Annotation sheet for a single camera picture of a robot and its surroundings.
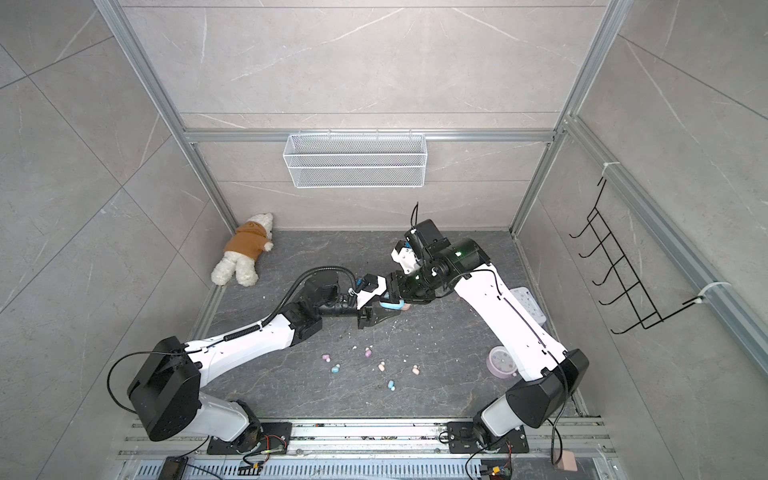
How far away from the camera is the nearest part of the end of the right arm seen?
590mm

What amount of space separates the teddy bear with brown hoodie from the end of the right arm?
1.86 ft

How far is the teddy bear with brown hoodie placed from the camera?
103 centimetres

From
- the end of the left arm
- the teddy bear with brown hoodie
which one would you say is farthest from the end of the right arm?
the teddy bear with brown hoodie

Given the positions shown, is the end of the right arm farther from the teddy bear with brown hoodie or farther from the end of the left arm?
the teddy bear with brown hoodie
